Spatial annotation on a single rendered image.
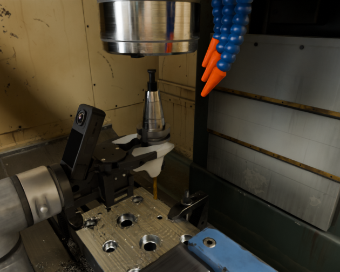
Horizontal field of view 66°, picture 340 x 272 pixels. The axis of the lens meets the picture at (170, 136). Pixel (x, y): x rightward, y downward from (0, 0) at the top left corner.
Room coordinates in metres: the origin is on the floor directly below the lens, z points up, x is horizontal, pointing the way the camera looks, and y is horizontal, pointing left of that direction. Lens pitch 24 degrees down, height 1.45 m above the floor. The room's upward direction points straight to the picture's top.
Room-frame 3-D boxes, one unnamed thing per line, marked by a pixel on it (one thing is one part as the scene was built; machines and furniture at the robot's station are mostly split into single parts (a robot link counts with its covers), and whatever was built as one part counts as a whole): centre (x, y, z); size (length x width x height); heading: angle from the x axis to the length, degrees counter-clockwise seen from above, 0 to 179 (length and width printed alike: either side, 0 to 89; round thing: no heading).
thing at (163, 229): (0.48, 0.08, 0.97); 0.29 x 0.23 x 0.05; 41
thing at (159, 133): (0.45, 0.03, 1.26); 0.06 x 0.06 x 0.03
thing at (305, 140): (0.75, -0.30, 1.16); 0.48 x 0.05 x 0.51; 41
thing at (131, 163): (0.39, 0.06, 1.24); 0.09 x 0.05 x 0.02; 118
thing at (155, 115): (0.45, 0.03, 1.31); 0.04 x 0.04 x 0.07
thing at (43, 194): (0.31, 0.19, 1.22); 0.08 x 0.05 x 0.08; 41
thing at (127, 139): (0.46, 0.07, 1.22); 0.09 x 0.03 x 0.06; 144
